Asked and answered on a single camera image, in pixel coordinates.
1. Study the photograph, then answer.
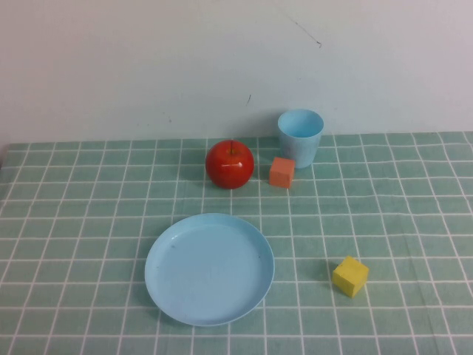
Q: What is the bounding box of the light blue plastic cup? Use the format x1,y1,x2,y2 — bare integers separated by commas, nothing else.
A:
277,108,325,169

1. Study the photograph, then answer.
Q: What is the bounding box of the light blue round plate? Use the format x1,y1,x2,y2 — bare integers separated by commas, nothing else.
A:
143,212,276,327

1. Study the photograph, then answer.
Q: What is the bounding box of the red apple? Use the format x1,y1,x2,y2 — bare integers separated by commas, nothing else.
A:
205,139,256,190

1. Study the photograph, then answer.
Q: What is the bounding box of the orange cube block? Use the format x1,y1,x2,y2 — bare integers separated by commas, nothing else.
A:
268,156,296,189

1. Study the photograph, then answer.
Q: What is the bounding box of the yellow cube block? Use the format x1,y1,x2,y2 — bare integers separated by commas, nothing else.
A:
332,255,370,298

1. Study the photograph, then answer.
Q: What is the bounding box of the green checkered tablecloth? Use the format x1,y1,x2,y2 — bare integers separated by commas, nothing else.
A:
0,132,473,355

